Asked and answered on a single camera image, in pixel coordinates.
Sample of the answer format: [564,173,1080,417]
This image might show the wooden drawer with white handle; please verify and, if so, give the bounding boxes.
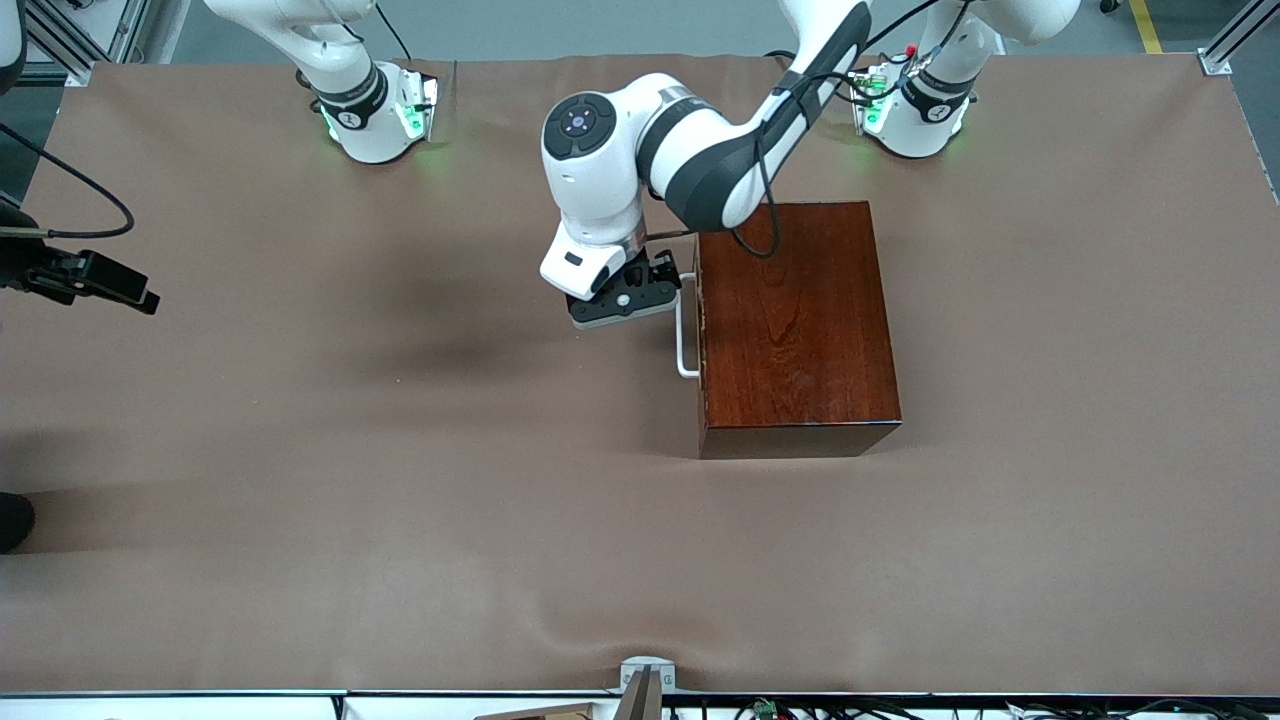
[675,265,709,431]

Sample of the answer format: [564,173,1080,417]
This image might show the dark brown wooden cabinet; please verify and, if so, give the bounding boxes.
[695,200,903,461]

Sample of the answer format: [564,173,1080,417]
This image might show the black round object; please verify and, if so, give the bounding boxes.
[0,492,37,554]

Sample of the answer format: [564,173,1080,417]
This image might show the brown table cloth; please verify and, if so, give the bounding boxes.
[0,55,1280,696]

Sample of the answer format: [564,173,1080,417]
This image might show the light wooden board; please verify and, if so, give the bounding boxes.
[473,702,598,720]

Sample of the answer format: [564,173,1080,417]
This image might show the aluminium frame with black bars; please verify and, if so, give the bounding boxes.
[18,0,151,89]

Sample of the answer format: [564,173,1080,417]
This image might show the grey clamp bracket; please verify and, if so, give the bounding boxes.
[619,655,677,693]

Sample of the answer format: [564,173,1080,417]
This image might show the grey metal post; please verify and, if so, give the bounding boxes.
[612,668,664,720]

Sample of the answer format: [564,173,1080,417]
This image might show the white table edge rail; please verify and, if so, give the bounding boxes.
[0,690,1280,720]

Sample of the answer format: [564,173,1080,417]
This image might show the tangled black cables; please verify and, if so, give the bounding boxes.
[668,697,1280,720]

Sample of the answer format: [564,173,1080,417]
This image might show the aluminium profile with bracket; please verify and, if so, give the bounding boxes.
[1198,0,1280,77]

